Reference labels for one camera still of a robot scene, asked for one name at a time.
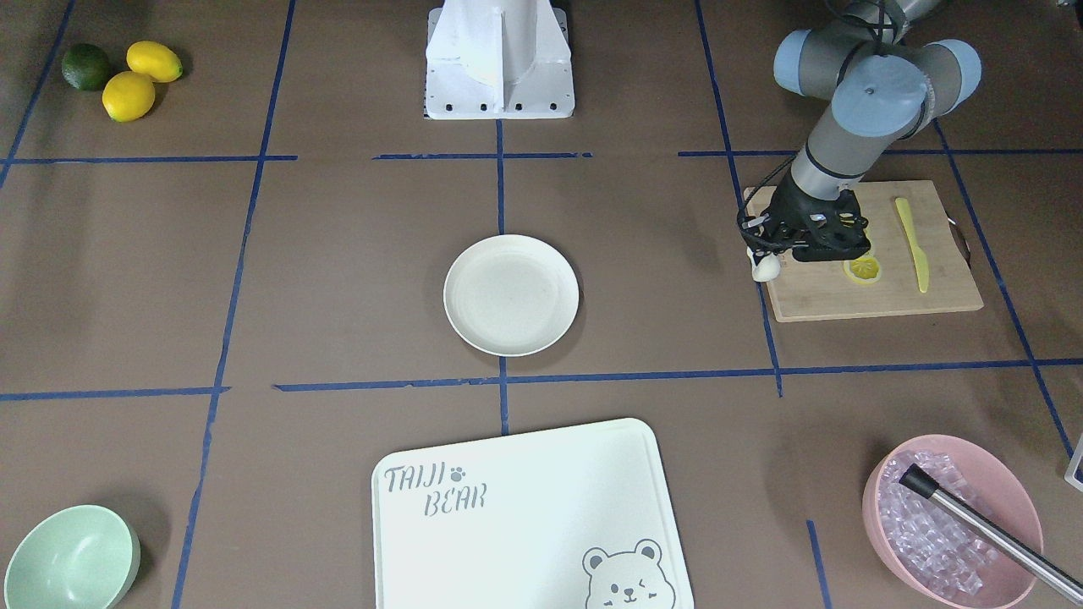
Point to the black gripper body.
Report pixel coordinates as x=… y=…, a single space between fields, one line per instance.
x=796 y=205

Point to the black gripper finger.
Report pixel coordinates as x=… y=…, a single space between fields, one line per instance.
x=762 y=247

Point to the white steamed bun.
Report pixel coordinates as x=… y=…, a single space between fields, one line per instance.
x=765 y=268

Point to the cream round plate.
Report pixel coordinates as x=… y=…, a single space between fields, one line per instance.
x=511 y=295

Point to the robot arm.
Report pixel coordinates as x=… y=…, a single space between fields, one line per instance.
x=878 y=91

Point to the white bear tray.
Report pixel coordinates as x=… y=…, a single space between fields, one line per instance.
x=575 y=517

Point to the lemon slice bottom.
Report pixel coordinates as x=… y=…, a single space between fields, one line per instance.
x=863 y=270

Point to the bamboo cutting board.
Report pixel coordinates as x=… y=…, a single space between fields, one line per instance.
x=820 y=291

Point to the yellow plastic knife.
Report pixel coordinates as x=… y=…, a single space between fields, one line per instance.
x=917 y=254

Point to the pink bowl with ice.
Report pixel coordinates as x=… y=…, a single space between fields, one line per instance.
x=1000 y=497

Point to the yellow lemon upper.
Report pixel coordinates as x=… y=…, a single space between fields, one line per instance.
x=154 y=59

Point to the yellow lemon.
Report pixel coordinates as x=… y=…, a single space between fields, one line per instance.
x=154 y=59
x=127 y=96

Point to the yellow lemon lower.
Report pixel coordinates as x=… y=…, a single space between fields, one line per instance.
x=127 y=96

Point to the green lime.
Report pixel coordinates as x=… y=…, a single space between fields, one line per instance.
x=86 y=67

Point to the mint green bowl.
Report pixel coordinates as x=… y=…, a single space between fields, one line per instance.
x=85 y=556

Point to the metal cutting board handle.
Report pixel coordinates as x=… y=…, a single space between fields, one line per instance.
x=961 y=241

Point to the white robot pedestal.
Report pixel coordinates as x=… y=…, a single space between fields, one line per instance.
x=498 y=60

